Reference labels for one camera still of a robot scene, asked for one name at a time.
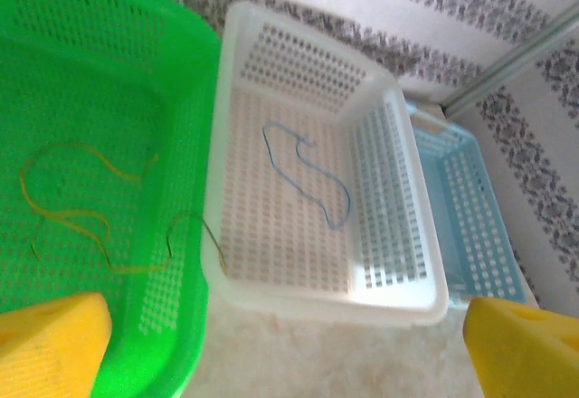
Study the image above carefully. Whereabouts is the aluminium frame post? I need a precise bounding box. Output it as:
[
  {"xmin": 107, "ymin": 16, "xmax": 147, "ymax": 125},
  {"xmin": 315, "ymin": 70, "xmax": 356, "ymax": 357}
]
[{"xmin": 444, "ymin": 2, "xmax": 579, "ymax": 118}]

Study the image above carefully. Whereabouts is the blue cable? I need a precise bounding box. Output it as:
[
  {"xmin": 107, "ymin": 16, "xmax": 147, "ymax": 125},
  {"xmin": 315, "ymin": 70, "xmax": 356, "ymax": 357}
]
[{"xmin": 261, "ymin": 121, "xmax": 355, "ymax": 231}]

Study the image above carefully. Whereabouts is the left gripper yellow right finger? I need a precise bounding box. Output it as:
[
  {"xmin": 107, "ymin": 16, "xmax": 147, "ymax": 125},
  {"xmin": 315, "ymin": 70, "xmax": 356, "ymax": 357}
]
[{"xmin": 465, "ymin": 297, "xmax": 579, "ymax": 398}]

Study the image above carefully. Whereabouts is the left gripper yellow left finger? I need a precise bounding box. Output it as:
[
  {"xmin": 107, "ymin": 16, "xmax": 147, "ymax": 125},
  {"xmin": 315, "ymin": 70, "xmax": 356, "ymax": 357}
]
[{"xmin": 0, "ymin": 292, "xmax": 113, "ymax": 398}]

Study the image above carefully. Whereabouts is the white plastic basket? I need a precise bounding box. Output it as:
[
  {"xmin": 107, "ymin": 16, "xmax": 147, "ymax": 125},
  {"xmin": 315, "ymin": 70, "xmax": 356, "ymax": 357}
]
[{"xmin": 200, "ymin": 0, "xmax": 451, "ymax": 327}]

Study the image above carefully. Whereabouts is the green plastic basket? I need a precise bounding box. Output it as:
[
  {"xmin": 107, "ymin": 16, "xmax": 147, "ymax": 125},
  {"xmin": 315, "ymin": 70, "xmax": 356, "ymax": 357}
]
[{"xmin": 0, "ymin": 0, "xmax": 223, "ymax": 398}]

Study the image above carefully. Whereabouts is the light blue plastic basket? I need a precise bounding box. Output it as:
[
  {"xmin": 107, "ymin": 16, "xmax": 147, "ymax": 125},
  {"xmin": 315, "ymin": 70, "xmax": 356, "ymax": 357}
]
[{"xmin": 404, "ymin": 101, "xmax": 533, "ymax": 314}]

